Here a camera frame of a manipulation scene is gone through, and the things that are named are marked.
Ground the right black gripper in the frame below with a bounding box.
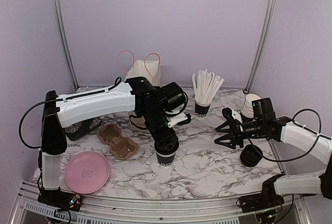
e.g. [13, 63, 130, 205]
[214, 119, 265, 149]

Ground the single black paper coffee cup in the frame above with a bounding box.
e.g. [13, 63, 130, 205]
[156, 149, 176, 166]

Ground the stack of paper coffee cups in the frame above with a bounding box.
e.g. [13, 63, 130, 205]
[240, 93, 261, 123]

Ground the stack of black cup lids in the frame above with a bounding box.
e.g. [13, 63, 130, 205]
[240, 145, 262, 167]

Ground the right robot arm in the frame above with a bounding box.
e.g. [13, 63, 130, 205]
[214, 97, 331, 207]

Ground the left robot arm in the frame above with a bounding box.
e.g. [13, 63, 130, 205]
[34, 77, 190, 206]

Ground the white paper takeout bag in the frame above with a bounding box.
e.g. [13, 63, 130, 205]
[117, 50, 162, 131]

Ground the brown cardboard cup carrier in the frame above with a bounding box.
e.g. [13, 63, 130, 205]
[97, 124, 137, 160]

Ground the bundle of white paper straws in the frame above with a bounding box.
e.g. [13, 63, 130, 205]
[192, 69, 225, 105]

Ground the pink round plate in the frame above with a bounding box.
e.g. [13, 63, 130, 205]
[64, 151, 110, 194]

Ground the black floral patterned tray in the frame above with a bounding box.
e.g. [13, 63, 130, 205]
[65, 118, 102, 141]

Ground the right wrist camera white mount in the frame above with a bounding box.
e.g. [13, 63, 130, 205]
[222, 107, 242, 124]

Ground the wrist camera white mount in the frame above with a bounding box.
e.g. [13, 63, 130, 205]
[167, 113, 191, 128]
[222, 107, 242, 124]

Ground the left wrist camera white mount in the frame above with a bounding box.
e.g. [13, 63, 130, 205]
[167, 113, 191, 128]

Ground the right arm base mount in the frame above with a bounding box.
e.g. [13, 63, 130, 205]
[236, 174, 284, 213]

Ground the front aluminium frame rail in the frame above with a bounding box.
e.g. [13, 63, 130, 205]
[10, 182, 312, 224]

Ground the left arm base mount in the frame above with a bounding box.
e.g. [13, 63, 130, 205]
[38, 188, 82, 212]

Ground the right aluminium frame post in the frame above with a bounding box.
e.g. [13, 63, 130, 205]
[244, 0, 276, 92]

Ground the aluminium frame post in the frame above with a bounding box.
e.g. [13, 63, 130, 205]
[52, 0, 79, 90]
[244, 0, 276, 92]

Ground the left aluminium frame post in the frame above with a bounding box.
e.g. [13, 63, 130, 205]
[52, 0, 79, 90]

